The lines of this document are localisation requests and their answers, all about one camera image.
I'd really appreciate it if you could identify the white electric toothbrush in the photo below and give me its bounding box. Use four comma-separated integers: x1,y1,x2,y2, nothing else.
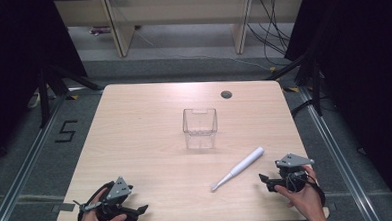
209,146,267,193

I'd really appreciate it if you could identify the black curtain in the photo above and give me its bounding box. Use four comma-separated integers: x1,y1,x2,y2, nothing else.
281,0,392,217
0,0,91,167

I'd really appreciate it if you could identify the small dark object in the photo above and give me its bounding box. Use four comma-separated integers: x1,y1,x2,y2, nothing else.
89,25,112,36

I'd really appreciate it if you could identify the thin white cable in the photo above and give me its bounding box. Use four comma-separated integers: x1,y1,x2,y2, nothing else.
133,21,273,77

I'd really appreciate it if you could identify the black gripper strap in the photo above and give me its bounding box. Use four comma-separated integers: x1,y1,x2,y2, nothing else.
285,171,326,210
75,181,117,221

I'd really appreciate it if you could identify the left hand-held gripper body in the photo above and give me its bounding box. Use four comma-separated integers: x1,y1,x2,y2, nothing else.
72,175,136,221

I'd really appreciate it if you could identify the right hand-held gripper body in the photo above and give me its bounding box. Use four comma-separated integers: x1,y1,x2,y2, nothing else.
274,152,316,194

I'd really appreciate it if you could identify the black metal stand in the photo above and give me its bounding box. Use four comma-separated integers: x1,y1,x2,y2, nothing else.
36,61,107,129
264,44,326,120

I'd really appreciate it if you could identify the clear plastic container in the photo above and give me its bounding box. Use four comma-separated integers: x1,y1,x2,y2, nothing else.
181,107,220,151

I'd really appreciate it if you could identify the grey tape piece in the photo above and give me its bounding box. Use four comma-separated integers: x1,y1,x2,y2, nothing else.
51,202,76,213

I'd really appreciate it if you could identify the bundle of black cables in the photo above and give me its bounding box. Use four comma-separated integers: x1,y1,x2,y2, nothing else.
245,0,294,68

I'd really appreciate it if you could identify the person's right hand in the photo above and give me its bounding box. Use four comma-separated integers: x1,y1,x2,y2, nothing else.
274,164,329,221

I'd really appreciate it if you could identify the beige wooden cabinet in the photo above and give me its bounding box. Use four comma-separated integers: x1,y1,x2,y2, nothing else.
53,0,308,63

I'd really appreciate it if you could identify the metal floor rail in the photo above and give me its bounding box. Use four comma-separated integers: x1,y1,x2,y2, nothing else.
0,94,73,221
299,84,382,221

